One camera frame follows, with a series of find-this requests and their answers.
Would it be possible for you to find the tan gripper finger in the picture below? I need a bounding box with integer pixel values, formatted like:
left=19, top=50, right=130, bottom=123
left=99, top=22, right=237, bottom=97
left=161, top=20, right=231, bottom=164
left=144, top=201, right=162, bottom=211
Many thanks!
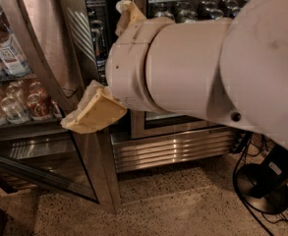
left=115, top=0, right=146, bottom=36
left=61, top=81, right=127, bottom=134

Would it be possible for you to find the glass fridge door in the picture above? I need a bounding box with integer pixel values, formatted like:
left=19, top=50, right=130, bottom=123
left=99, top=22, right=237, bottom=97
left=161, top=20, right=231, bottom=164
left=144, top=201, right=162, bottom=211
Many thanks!
left=0, top=0, right=120, bottom=213
left=130, top=0, right=249, bottom=139

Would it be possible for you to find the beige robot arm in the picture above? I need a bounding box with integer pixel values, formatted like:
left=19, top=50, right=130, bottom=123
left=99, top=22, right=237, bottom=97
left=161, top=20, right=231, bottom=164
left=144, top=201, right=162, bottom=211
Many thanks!
left=61, top=0, right=288, bottom=150

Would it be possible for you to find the stainless fridge bottom grille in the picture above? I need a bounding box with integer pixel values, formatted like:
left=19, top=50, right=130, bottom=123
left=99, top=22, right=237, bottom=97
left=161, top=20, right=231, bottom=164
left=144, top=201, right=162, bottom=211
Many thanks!
left=113, top=126, right=242, bottom=173

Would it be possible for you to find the orange soda can left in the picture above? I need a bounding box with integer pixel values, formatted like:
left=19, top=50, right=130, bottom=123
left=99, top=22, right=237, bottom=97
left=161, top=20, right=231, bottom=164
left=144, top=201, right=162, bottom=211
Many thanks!
left=27, top=93, right=51, bottom=120

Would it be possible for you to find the silver can lower left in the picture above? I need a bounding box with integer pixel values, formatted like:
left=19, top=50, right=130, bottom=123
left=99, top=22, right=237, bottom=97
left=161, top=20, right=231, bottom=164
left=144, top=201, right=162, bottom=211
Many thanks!
left=1, top=96, right=29, bottom=124

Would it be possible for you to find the brown tea bottle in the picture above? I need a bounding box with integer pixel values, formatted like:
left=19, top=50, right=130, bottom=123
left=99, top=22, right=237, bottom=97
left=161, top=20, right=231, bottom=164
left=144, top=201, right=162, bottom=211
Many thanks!
left=0, top=27, right=29, bottom=77

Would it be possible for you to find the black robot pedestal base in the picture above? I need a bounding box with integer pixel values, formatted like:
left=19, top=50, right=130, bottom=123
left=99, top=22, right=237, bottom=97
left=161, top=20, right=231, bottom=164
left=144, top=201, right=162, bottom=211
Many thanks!
left=235, top=145, right=288, bottom=214

